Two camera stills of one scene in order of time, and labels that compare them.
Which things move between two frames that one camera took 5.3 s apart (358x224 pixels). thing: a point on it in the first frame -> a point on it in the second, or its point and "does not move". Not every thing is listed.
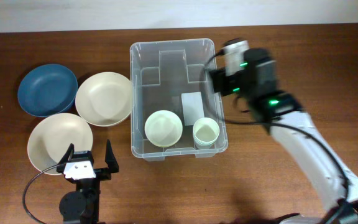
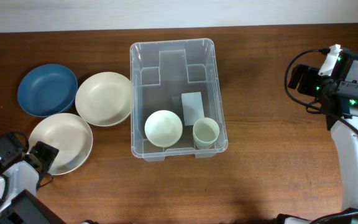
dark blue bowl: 48,89 does not move
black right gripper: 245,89 -> 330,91
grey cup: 204,147 does not move
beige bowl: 104,98 does not move
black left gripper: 105,173 -> 48,152
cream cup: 206,132 does not move
